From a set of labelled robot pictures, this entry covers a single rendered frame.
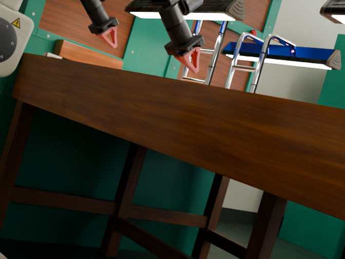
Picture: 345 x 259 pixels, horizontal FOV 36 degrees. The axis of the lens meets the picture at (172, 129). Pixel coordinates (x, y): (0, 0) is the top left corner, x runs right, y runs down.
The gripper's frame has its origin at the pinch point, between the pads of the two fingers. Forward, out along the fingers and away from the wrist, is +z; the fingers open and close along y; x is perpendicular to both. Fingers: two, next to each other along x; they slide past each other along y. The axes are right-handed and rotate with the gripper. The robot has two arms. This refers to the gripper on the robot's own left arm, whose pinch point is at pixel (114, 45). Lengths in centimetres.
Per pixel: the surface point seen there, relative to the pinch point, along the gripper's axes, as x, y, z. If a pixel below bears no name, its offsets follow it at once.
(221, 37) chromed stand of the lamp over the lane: -35.3, -10.1, 18.3
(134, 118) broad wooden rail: 24.2, -42.0, 4.9
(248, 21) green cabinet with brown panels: -98, 48, 50
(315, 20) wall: -258, 155, 148
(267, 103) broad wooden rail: 15, -86, -2
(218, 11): -25.3, -27.7, 1.6
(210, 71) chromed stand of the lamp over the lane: -24.9, -10.0, 26.5
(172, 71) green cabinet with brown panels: -42, 46, 44
